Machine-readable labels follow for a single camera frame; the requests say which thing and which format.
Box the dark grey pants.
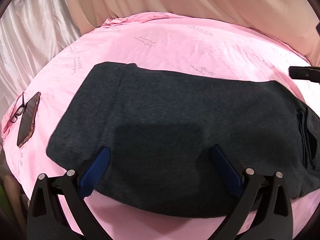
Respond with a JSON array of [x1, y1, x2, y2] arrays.
[[46, 61, 320, 217]]

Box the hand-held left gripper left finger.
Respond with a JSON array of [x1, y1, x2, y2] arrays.
[[26, 146, 112, 240]]

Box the smartphone with brown case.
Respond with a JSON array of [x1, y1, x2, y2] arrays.
[[16, 91, 42, 148]]

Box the pink bed sheet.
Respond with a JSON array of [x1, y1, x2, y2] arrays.
[[0, 11, 320, 240]]

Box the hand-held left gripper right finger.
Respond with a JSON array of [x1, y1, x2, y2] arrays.
[[210, 144, 293, 240]]

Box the green object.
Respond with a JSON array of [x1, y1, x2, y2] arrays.
[[0, 184, 12, 222]]

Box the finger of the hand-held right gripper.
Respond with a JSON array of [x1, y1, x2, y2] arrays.
[[288, 66, 320, 82]]

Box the white satin curtain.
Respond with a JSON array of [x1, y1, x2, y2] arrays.
[[0, 0, 81, 114]]

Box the black eyeglasses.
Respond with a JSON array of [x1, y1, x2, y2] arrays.
[[9, 92, 27, 124]]

